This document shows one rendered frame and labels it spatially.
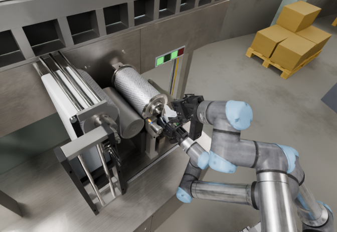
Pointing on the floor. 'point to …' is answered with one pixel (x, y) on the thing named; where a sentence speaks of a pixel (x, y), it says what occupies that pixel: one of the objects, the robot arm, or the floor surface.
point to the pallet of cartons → (290, 39)
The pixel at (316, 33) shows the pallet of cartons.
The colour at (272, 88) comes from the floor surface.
